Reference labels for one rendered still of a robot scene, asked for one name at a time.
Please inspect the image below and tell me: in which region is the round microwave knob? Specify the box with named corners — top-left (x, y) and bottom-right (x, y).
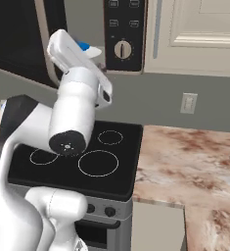
top-left (114, 39), bottom-right (133, 61)

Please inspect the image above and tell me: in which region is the grey cupboard handle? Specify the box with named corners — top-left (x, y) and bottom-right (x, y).
top-left (152, 0), bottom-right (163, 60)

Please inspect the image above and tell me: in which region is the black microwave door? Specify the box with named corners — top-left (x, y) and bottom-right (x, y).
top-left (0, 0), bottom-right (69, 89)

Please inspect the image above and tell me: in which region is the black microwave oven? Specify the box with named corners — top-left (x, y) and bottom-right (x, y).
top-left (63, 0), bottom-right (149, 76)

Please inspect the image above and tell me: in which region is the black oven knob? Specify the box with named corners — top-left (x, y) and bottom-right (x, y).
top-left (86, 203), bottom-right (97, 215)
top-left (104, 206), bottom-right (117, 219)

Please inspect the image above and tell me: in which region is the cream cupboard door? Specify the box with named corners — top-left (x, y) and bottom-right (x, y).
top-left (144, 0), bottom-right (230, 78)

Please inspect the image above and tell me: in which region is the black oven door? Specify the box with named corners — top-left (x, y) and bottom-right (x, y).
top-left (73, 225), bottom-right (111, 251)

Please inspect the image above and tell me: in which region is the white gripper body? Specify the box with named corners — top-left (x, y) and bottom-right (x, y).
top-left (47, 28), bottom-right (112, 87)

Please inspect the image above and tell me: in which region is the white wall socket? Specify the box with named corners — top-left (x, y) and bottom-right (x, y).
top-left (179, 92), bottom-right (199, 115)

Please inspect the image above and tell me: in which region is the grey oven door handle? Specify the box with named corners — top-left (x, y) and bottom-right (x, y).
top-left (74, 218), bottom-right (121, 230)

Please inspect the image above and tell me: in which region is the black hob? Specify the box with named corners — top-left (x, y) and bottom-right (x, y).
top-left (7, 120), bottom-right (144, 202)

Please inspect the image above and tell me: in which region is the grey counter cupboard front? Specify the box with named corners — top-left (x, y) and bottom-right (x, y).
top-left (130, 200), bottom-right (187, 251)

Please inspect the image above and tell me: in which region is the grey oven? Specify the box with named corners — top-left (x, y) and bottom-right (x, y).
top-left (8, 182), bottom-right (134, 251)

